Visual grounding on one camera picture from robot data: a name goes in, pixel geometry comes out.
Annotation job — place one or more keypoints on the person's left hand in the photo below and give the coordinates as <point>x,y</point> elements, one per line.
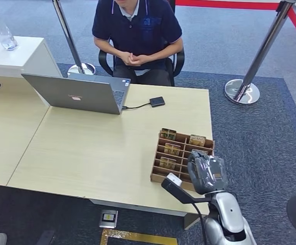
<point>140,60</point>

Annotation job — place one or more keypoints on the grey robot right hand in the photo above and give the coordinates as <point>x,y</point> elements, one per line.
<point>207,174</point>

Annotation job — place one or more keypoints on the person's right hand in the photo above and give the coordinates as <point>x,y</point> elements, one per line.
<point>126,58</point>

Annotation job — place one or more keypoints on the person's right forearm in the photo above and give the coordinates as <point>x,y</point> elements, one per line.
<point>107,47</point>

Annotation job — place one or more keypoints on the person's left forearm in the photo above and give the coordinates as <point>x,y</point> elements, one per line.
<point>167,50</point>

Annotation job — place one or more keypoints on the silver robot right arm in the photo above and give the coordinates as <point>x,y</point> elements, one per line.
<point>226,211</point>

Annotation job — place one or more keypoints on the person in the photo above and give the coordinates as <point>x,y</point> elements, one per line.
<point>137,27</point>

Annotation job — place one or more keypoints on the gold patterned card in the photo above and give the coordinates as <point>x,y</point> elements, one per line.
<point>197,140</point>
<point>167,163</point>
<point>172,149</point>
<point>167,134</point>

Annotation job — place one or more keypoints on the wooden slotted card holder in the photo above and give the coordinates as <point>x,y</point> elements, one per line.
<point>161,178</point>

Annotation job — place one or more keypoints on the black external drive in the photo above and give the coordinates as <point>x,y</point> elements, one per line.
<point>157,101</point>

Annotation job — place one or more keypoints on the grey desk underframe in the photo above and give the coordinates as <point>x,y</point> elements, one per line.
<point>191,221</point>

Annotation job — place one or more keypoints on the black office chair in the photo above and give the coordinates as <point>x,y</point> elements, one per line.
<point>180,61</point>

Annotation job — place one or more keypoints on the grey open laptop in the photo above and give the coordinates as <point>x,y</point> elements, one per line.
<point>74,94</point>

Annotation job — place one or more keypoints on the white cabinet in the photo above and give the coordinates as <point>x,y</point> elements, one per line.
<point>23,50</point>

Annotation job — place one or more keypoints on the metal floor socket box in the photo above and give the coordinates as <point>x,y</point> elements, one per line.
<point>108,218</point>

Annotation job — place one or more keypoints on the clear plastic water bottle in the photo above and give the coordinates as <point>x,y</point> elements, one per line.
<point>2,33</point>

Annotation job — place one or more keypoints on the black floor strip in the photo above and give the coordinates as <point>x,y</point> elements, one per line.
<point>45,237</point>

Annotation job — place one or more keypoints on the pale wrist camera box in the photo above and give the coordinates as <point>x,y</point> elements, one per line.
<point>174,180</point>

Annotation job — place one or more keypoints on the chrome stanchion post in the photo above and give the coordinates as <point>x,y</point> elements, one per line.
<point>265,44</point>
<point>69,37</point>

